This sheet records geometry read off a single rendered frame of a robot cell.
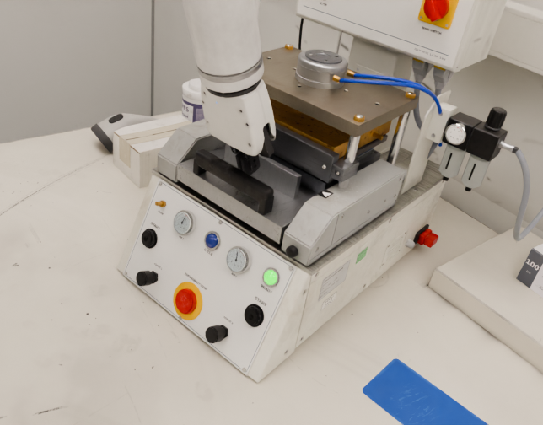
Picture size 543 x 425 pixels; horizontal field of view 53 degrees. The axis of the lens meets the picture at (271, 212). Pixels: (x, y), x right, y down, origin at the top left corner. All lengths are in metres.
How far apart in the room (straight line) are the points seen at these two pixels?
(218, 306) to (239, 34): 0.42
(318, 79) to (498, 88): 0.54
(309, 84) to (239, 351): 0.42
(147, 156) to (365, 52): 0.50
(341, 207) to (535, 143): 0.59
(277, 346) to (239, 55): 0.41
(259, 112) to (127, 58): 1.77
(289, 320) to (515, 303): 0.45
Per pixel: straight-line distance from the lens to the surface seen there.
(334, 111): 0.79
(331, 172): 0.80
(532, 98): 1.26
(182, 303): 0.89
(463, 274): 1.09
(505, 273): 1.14
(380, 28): 0.98
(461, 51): 0.92
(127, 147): 1.22
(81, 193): 1.22
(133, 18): 2.42
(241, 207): 0.81
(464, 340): 1.02
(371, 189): 0.84
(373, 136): 0.90
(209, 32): 0.65
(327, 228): 0.76
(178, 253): 0.90
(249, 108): 0.71
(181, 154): 0.90
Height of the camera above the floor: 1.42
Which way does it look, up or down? 34 degrees down
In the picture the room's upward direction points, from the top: 9 degrees clockwise
